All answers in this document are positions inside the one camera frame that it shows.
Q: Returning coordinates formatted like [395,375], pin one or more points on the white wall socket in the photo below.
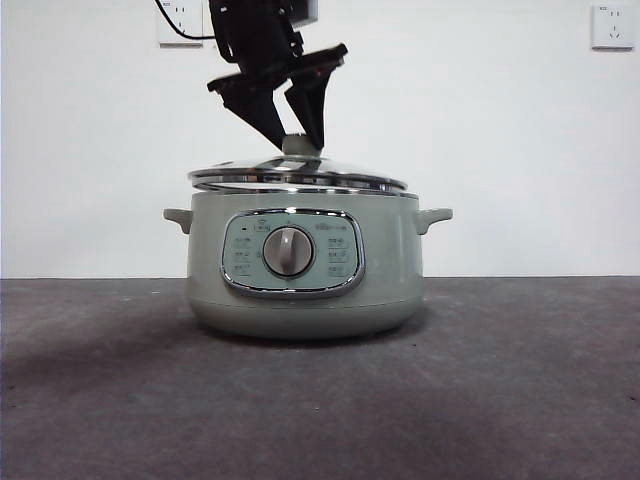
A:
[610,26]
[192,22]

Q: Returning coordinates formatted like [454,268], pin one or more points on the pale green electric pot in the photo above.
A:
[310,310]

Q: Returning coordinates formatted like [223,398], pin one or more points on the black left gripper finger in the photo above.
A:
[311,107]
[255,112]

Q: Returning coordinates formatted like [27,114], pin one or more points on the pale grey camera box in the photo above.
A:
[306,11]

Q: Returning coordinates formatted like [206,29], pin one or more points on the glass lid with green knob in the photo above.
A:
[300,167]

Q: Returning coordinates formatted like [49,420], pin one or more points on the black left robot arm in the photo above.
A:
[250,12]

